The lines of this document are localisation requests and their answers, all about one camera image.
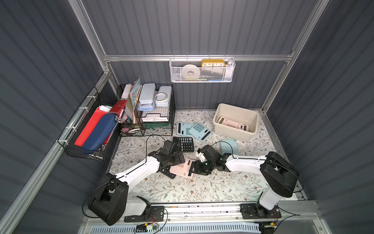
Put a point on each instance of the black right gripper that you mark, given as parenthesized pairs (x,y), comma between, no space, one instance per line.
(197,167)

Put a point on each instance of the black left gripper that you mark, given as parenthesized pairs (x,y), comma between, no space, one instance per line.
(168,170)

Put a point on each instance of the pink calculator front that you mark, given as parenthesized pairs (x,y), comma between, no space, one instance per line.
(183,170)

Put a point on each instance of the pink calculator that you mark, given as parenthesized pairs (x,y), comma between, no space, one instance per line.
(183,170)
(224,121)
(244,127)

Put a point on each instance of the teal calculator face down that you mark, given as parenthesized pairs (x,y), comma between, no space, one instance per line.
(229,146)

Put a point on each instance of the teal calculator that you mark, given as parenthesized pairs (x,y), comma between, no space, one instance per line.
(183,129)
(200,132)

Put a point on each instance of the beige plastic storage box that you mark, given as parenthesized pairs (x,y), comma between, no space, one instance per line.
(236,114)

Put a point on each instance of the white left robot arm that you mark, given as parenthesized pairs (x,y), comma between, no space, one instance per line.
(110,200)

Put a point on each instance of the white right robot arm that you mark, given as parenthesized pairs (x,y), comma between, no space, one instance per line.
(279,174)

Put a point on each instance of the black calculator back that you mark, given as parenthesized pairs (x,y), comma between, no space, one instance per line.
(186,143)

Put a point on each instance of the floral table mat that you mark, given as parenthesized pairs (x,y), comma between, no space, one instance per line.
(217,187)

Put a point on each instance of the white pencil case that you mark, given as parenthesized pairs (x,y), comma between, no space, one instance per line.
(147,93)

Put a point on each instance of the colourful books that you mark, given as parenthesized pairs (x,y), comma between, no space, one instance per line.
(134,97)

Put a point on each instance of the blue pencil pouch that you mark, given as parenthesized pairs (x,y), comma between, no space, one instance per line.
(100,133)

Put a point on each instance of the small circuit board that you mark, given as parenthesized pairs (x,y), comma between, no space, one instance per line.
(146,227)

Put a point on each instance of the red folder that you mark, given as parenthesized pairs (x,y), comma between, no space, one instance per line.
(118,108)

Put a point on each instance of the white tape roll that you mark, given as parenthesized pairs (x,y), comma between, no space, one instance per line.
(190,72)

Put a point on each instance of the yellow clock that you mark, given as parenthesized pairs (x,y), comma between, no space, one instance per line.
(213,63)

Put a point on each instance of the black wire desk organizer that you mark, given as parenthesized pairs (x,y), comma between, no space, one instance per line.
(152,120)

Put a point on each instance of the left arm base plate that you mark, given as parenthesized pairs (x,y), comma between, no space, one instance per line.
(151,214)

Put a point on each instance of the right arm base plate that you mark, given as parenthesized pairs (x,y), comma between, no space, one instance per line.
(256,211)

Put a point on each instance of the black wire side basket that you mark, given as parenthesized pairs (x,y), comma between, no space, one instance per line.
(74,137)

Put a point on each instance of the white wire wall basket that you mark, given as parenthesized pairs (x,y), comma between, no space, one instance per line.
(208,74)

